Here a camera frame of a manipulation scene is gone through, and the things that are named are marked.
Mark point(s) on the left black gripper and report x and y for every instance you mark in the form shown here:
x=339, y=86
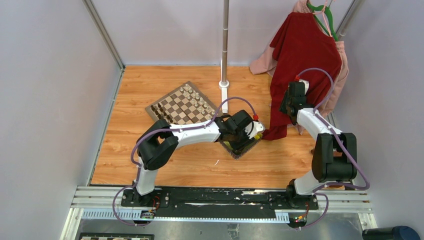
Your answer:
x=241, y=146

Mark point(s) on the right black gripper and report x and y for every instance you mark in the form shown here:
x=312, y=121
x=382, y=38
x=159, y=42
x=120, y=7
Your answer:
x=283, y=107

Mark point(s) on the gold metal tray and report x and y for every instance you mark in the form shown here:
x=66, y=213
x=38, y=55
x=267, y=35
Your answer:
x=237, y=153

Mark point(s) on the wooden folding chess board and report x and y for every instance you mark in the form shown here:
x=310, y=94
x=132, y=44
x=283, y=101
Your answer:
x=186, y=104

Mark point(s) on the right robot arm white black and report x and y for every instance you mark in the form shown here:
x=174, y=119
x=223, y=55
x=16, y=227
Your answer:
x=334, y=153

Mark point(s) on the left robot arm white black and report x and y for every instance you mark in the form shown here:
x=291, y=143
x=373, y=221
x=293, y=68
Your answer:
x=156, y=146

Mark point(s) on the white stand base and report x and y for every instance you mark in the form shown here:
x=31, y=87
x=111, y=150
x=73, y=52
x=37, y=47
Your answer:
x=224, y=96

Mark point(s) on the red shirt on hanger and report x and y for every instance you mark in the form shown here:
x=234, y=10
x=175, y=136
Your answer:
x=300, y=48

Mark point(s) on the green clothes hanger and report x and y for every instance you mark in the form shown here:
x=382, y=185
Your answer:
x=324, y=18

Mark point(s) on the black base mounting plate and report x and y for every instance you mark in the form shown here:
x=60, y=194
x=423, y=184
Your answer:
x=202, y=202

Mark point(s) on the grey metal stand pole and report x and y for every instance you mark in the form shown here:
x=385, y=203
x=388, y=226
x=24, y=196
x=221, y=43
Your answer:
x=225, y=25

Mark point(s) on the dark blue bottle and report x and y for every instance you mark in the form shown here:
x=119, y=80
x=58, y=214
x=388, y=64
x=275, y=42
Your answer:
x=391, y=233

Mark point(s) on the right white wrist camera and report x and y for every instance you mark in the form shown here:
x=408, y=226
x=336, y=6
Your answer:
x=302, y=84

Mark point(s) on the aluminium rail frame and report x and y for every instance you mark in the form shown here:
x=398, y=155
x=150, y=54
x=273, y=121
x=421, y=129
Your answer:
x=96, y=214

